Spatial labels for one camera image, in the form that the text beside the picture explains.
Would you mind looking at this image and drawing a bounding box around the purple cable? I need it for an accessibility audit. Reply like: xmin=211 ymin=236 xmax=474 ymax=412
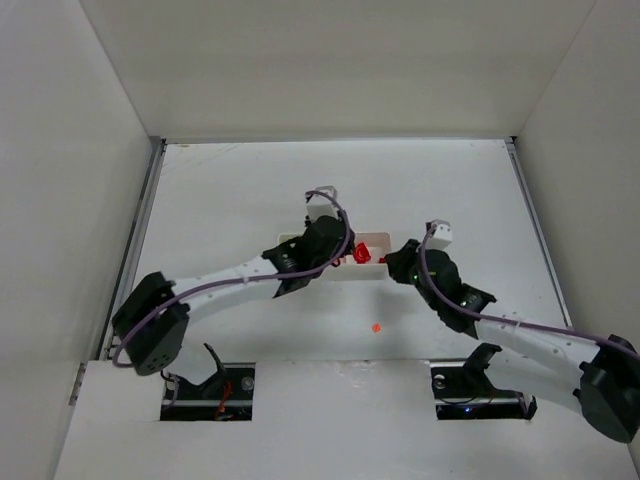
xmin=112 ymin=189 xmax=351 ymax=370
xmin=418 ymin=224 xmax=640 ymax=359

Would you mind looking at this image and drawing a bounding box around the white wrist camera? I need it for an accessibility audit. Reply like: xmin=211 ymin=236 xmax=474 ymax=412
xmin=426 ymin=219 xmax=453 ymax=250
xmin=305 ymin=185 xmax=338 ymax=222

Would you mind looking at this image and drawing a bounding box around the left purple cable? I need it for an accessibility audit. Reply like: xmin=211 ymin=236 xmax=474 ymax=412
xmin=112 ymin=189 xmax=351 ymax=370

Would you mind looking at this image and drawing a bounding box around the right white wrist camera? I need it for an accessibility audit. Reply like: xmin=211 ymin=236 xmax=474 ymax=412
xmin=426 ymin=219 xmax=453 ymax=250

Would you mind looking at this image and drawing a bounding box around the red curved lego piece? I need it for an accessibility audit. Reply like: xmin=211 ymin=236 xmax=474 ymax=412
xmin=351 ymin=242 xmax=374 ymax=265

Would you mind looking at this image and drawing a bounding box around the left aluminium frame rail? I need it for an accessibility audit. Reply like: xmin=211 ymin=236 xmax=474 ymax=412
xmin=92 ymin=136 xmax=167 ymax=360

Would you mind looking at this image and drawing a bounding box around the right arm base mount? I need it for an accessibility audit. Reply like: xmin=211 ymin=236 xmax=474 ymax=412
xmin=430 ymin=343 xmax=538 ymax=421

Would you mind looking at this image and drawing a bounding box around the right aluminium frame rail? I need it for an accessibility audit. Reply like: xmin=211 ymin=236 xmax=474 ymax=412
xmin=504 ymin=137 xmax=574 ymax=331

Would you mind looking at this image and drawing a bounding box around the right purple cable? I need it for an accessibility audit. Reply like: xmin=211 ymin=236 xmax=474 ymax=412
xmin=418 ymin=224 xmax=640 ymax=359

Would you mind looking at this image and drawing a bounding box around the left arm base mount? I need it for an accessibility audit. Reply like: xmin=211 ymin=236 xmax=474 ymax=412
xmin=159 ymin=343 xmax=256 ymax=422

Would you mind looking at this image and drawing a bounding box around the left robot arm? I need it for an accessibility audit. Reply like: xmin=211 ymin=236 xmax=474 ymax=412
xmin=112 ymin=214 xmax=354 ymax=386

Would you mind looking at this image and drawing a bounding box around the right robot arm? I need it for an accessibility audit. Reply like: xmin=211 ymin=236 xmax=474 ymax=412
xmin=384 ymin=239 xmax=639 ymax=444

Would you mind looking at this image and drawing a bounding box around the aluminium frame rail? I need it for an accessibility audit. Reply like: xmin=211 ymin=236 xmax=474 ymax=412
xmin=504 ymin=137 xmax=574 ymax=331
xmin=92 ymin=136 xmax=167 ymax=360

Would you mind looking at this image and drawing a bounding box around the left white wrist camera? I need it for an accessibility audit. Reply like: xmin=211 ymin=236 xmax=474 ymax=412
xmin=305 ymin=185 xmax=338 ymax=222

